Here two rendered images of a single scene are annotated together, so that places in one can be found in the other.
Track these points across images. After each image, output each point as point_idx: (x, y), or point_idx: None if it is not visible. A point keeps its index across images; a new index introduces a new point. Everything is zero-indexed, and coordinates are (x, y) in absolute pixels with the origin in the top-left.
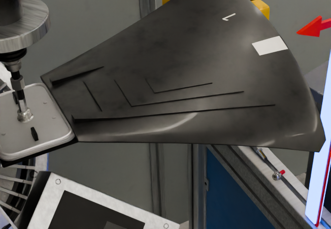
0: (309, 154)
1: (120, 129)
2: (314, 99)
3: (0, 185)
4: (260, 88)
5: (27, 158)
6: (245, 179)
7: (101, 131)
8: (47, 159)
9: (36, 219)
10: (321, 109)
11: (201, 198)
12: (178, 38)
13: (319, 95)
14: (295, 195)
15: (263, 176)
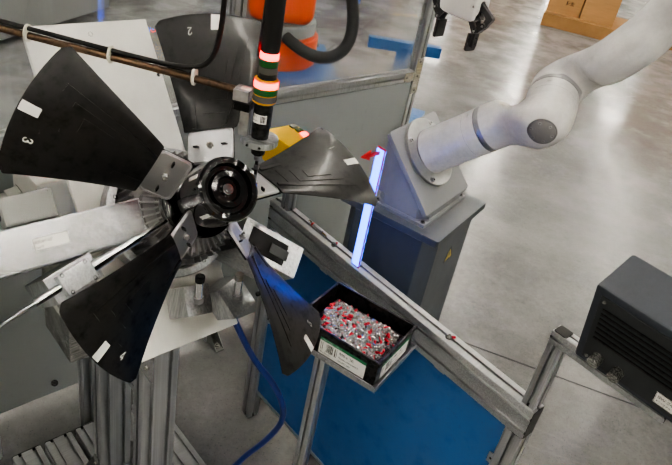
0: (343, 243)
1: (298, 189)
2: (351, 205)
3: None
4: (350, 178)
5: (262, 198)
6: (311, 251)
7: (290, 189)
8: None
9: None
10: (354, 211)
11: None
12: (311, 155)
13: (354, 202)
14: (344, 254)
15: (325, 245)
